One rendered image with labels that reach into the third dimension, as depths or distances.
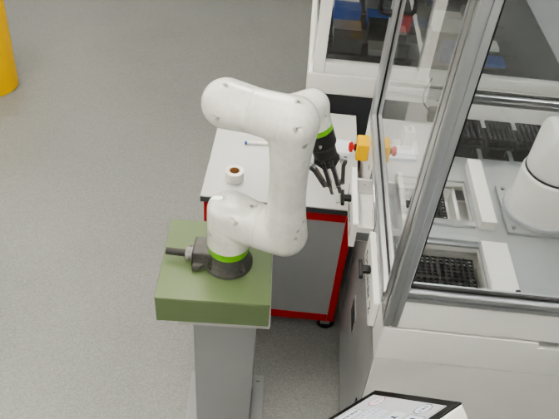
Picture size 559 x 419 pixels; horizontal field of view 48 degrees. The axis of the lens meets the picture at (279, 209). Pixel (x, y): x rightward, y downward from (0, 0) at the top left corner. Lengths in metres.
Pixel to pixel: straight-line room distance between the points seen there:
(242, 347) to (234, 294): 0.31
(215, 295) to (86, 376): 1.05
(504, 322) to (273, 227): 0.65
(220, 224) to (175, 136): 2.17
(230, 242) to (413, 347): 0.58
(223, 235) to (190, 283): 0.20
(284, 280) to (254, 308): 0.77
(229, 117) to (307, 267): 1.19
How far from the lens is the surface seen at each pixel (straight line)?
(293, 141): 1.42
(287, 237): 1.68
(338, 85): 2.79
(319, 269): 2.53
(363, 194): 2.24
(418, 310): 1.68
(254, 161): 2.45
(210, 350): 2.12
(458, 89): 1.24
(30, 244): 3.30
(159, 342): 2.80
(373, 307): 1.80
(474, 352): 1.84
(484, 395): 2.03
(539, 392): 2.05
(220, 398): 2.36
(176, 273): 1.89
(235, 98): 1.44
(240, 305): 1.82
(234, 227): 1.72
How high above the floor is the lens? 2.28
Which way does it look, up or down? 42 degrees down
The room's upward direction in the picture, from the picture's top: 5 degrees clockwise
